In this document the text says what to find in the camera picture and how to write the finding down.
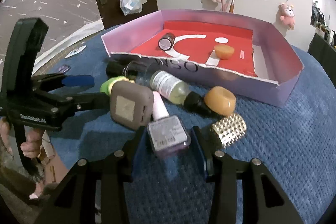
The black cylindrical cap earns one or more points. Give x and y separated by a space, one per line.
116 69

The side table dark cloth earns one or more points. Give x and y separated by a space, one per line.
325 54

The pink cardboard tray box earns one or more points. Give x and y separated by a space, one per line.
277 66

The orange round disc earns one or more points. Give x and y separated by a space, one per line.
224 51

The purple nail polish bottle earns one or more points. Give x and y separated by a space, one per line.
167 133

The brown eyeshadow case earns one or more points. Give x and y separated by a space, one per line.
131 104

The white square card device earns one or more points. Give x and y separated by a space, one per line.
75 52

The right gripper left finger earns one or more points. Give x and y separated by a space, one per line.
137 152

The studded silver cylinder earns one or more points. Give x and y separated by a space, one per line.
229 130

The person's left hand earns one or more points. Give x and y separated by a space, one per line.
31 147

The red cap glitter jar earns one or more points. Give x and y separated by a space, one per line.
166 42

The clear liquid bottle black cap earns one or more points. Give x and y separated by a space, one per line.
178 92

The smartphone on table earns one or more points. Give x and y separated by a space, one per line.
63 69

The green capybara toy figure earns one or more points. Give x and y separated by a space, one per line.
106 87

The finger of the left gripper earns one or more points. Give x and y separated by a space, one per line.
79 102
56 81

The red paper sheet liner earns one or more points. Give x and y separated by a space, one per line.
195 41

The pink plush toy right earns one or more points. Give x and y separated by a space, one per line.
287 15

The clear plastic cup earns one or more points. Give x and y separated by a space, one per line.
139 72

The clear plastic bag on door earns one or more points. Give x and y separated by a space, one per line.
130 6

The blue textured table cloth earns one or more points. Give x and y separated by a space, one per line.
296 142

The orange hollow round cap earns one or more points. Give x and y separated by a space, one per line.
221 101

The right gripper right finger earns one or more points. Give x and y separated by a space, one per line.
202 152

